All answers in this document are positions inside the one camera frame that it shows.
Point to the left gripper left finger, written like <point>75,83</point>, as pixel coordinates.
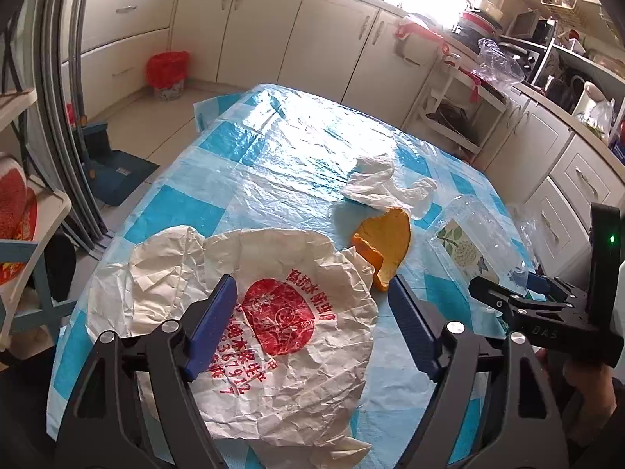
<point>204,323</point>

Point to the orange peel piece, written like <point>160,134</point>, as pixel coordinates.
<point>384,241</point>

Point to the red plastic bag on handle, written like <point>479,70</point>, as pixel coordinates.
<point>412,32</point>

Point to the red trash bin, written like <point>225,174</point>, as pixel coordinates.
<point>166,74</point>

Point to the white red printed paper bag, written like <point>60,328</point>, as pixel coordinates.
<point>290,366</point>

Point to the clear packet with leaf print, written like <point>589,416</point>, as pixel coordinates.
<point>469,243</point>

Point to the blue checkered plastic tablecloth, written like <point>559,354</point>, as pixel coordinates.
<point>276,157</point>

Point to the white shelf rack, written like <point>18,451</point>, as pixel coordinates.
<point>456,111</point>

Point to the person's right hand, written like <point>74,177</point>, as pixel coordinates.
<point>586,390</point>

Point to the white blue wooden shelf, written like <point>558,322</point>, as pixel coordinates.
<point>31,214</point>

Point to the blue dustpan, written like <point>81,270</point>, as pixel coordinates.
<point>113,175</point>

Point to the clear plastic bag on counter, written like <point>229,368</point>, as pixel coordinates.
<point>495,67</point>

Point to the crumpled tissue far side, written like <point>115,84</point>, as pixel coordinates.
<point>373,183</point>

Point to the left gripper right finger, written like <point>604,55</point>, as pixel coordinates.
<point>412,318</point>

